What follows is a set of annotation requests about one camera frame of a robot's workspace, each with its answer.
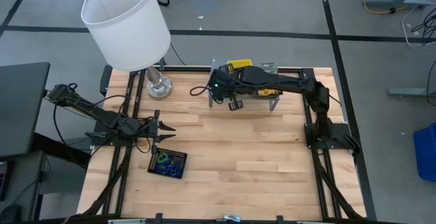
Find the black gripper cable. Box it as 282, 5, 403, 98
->
189, 85, 219, 105

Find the blue plastic bin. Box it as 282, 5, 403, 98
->
412, 121, 436, 183

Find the yellow plastic basket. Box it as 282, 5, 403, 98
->
225, 59, 253, 71

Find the black side desk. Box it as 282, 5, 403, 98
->
0, 61, 51, 161

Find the white shade silver table lamp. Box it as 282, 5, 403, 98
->
80, 0, 174, 101

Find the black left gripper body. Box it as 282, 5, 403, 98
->
134, 118, 155, 140

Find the black slotted plastic basket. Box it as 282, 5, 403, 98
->
146, 147, 189, 180

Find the green coil wrist keychain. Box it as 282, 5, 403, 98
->
157, 152, 172, 166

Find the yellow Crayola crayon box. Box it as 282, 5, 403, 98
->
251, 88, 283, 99

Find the grey perforated metal shelf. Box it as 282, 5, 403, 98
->
208, 57, 281, 112

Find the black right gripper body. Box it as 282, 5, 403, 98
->
209, 67, 251, 99

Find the black aluminium table frame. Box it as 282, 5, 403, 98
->
76, 65, 377, 222

